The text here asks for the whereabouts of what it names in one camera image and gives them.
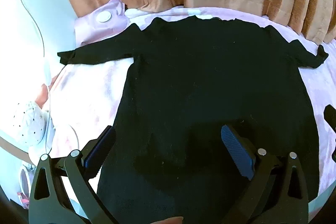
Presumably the pink blanket with white print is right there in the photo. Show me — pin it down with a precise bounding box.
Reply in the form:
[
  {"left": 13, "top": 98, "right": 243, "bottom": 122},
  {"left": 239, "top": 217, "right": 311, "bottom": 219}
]
[{"left": 47, "top": 5, "right": 336, "bottom": 214}]

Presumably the person's left hand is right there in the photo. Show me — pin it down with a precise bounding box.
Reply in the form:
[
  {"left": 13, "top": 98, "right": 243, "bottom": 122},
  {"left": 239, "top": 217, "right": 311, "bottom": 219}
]
[{"left": 157, "top": 217, "right": 184, "bottom": 224}]

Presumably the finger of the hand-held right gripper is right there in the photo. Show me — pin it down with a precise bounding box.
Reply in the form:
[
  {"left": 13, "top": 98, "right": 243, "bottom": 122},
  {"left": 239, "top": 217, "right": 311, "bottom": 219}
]
[{"left": 323, "top": 105, "right": 336, "bottom": 161}]

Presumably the black long-sleeved sweater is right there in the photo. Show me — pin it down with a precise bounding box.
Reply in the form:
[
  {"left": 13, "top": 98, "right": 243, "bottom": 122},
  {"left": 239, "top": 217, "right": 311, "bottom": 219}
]
[{"left": 58, "top": 17, "right": 329, "bottom": 224}]

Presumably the pink cushion with white button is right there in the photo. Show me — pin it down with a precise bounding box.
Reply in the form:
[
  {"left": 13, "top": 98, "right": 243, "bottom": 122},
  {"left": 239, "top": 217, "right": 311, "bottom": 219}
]
[{"left": 74, "top": 0, "right": 130, "bottom": 46}]

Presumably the white dotted cloth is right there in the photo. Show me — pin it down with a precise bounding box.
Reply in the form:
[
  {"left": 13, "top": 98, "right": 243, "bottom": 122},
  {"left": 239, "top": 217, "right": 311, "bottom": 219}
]
[{"left": 12, "top": 100, "right": 49, "bottom": 147}]

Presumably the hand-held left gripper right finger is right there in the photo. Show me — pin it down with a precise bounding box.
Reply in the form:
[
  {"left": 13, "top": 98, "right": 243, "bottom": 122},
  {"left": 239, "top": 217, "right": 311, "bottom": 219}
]
[{"left": 221, "top": 124, "right": 310, "bottom": 224}]

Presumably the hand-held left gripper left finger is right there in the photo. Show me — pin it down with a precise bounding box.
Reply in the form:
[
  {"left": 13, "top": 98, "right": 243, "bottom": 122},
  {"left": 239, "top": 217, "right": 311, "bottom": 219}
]
[{"left": 28, "top": 125, "right": 118, "bottom": 224}]

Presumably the white cable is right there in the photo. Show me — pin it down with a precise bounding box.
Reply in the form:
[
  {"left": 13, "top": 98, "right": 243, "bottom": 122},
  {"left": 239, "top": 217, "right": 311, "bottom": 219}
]
[{"left": 16, "top": 0, "right": 79, "bottom": 151}]

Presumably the pink and white slipper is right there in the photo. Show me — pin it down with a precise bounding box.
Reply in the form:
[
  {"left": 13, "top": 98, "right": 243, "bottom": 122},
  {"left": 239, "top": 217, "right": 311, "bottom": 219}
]
[{"left": 20, "top": 165, "right": 33, "bottom": 195}]

